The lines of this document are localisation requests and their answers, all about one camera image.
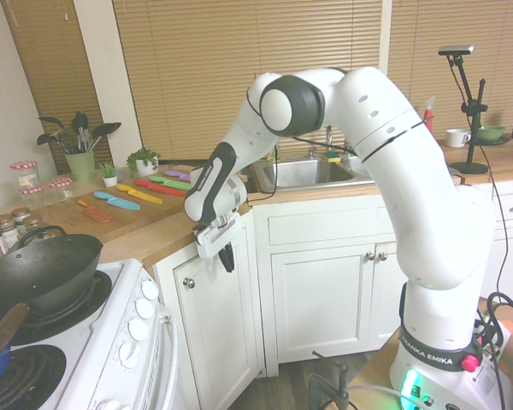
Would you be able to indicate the white electric stove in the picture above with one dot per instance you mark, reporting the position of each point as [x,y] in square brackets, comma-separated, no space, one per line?
[111,341]

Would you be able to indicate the black spatula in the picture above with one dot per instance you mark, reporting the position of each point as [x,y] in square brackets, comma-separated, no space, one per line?
[80,124]

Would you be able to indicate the white coffee mug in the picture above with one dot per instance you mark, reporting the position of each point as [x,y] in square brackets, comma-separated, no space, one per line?
[455,138]

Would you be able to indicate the green utensil holder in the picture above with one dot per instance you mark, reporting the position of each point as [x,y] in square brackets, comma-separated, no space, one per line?
[81,166]

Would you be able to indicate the red emergency stop knob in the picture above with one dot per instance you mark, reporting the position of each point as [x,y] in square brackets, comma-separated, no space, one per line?
[469,363]

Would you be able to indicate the white corner cabinet frame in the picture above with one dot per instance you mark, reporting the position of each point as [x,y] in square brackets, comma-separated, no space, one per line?
[164,299]

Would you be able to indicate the white stove knob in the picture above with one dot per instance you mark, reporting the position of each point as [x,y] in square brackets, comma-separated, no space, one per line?
[137,329]
[129,354]
[149,290]
[144,309]

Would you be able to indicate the purple knife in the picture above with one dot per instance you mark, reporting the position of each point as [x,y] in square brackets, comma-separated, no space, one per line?
[177,174]

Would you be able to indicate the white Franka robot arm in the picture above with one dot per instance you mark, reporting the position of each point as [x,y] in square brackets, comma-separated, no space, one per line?
[410,171]

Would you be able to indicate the red spray bottle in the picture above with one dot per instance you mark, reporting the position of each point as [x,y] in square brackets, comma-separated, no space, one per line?
[428,117]

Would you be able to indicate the stainless steel sink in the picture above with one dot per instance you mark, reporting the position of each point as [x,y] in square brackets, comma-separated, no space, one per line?
[308,173]

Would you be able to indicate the yellow green sponge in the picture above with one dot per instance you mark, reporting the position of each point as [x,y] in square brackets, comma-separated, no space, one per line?
[332,156]

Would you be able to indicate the orange wavy cutter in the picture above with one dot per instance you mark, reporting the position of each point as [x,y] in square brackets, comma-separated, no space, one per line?
[97,213]

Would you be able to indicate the green bowl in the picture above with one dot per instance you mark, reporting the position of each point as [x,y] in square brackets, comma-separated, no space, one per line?
[491,133]

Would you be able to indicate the wooden window blind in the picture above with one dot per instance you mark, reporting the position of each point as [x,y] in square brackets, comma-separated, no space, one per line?
[487,25]
[55,64]
[239,51]

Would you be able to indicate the small orange peeler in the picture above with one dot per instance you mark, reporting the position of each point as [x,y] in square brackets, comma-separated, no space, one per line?
[84,203]

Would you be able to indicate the white sink cabinet frame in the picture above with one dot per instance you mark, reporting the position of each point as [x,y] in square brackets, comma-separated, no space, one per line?
[263,299]

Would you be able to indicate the silver round door knob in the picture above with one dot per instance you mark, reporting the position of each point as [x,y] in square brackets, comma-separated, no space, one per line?
[382,256]
[369,255]
[189,282]

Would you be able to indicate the yellow knife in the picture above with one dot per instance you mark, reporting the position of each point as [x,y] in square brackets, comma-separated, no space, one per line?
[141,194]

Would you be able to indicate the trailing plant white pot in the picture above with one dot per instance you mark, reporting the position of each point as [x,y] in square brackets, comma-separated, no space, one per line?
[143,164]

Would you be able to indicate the blue knife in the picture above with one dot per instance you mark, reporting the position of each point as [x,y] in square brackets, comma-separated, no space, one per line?
[117,200]

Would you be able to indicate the large wooden cutting board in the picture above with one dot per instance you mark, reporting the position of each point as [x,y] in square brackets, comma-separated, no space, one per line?
[154,213]

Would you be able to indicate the white sink cabinet door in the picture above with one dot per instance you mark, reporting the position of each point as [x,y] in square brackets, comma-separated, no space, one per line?
[320,299]
[387,307]

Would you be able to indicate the grey stereo camera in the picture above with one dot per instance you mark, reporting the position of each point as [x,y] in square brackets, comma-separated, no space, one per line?
[456,50]

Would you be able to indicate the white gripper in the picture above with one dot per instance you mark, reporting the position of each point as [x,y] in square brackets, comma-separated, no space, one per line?
[216,239]

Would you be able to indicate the black coil burner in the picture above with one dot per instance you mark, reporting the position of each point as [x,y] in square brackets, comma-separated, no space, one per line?
[90,299]
[21,380]

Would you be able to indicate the black metal clamp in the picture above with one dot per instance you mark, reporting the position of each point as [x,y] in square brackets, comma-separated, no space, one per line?
[337,384]

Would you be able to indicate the green plate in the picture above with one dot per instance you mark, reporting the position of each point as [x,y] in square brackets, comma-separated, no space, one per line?
[505,141]

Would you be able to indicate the chrome faucet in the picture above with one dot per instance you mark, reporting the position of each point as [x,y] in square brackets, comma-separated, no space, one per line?
[329,141]

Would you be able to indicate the red knife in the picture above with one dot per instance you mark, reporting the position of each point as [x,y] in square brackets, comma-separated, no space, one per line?
[160,187]

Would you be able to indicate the wrist-mounted camera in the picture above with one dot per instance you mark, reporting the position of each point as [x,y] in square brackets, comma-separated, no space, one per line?
[222,221]

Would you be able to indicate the black ladle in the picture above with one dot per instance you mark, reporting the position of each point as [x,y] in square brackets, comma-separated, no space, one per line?
[109,128]

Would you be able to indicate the small succulent white pot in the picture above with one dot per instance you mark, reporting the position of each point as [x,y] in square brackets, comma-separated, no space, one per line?
[110,177]

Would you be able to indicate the white false drawer front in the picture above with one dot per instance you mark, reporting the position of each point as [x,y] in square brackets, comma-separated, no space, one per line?
[325,226]

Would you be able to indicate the black cooking spoon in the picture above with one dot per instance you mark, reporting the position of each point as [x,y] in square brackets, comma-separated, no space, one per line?
[46,138]

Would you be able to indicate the green knife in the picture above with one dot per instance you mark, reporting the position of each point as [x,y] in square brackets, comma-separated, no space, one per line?
[171,181]

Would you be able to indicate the black camera stand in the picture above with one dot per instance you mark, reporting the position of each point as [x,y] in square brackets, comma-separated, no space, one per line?
[472,141]

